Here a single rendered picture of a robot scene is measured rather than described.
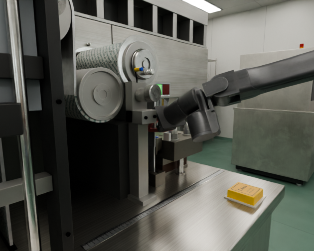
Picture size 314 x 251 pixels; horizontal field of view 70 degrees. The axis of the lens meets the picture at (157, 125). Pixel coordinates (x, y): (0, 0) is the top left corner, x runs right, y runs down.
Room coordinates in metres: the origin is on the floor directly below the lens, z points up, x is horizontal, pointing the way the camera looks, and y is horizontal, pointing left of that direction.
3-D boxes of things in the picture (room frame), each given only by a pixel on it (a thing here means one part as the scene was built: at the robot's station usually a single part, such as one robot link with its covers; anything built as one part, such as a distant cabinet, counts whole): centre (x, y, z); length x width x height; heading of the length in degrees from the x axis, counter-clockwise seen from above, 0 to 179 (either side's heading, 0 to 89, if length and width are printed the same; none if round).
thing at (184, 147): (0.85, 0.04, 1.00); 0.40 x 0.16 x 0.06; 47
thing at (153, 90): (0.53, 0.01, 1.18); 0.04 x 0.02 x 0.04; 137
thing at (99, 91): (0.60, 0.22, 1.18); 0.26 x 0.12 x 0.12; 47
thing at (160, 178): (0.73, 0.09, 0.92); 0.28 x 0.04 x 0.04; 47
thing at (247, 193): (0.56, -0.24, 0.91); 0.07 x 0.07 x 0.02; 47
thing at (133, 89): (0.55, 0.04, 1.05); 0.06 x 0.05 x 0.31; 47
